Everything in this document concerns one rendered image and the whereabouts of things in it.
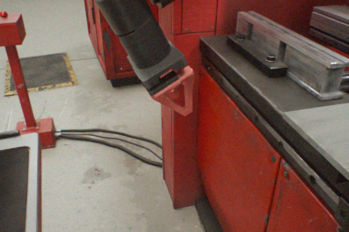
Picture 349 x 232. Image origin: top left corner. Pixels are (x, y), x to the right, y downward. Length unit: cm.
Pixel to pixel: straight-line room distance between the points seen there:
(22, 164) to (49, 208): 147
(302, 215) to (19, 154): 60
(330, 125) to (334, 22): 75
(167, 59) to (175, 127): 95
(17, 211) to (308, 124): 37
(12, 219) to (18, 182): 4
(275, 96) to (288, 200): 25
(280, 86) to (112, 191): 118
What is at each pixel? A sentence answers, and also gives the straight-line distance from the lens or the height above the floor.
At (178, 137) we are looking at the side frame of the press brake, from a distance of 142.
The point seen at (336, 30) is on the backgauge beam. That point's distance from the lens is 121.
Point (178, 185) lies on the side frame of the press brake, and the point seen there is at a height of 16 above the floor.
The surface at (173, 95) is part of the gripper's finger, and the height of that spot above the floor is 100.
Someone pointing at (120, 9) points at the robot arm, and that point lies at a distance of 42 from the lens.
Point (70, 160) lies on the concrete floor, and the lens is 208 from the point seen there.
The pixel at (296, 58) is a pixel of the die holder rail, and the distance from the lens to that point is 92.
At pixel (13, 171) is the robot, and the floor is 104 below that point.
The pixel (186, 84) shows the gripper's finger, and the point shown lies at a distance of 46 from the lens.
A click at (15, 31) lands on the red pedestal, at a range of 192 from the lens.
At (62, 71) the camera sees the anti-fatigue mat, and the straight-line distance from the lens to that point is 331.
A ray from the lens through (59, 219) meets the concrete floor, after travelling 175.
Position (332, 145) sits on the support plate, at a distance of 46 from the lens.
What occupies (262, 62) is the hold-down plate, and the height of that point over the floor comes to 90.
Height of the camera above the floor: 124
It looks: 31 degrees down
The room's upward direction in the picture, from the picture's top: straight up
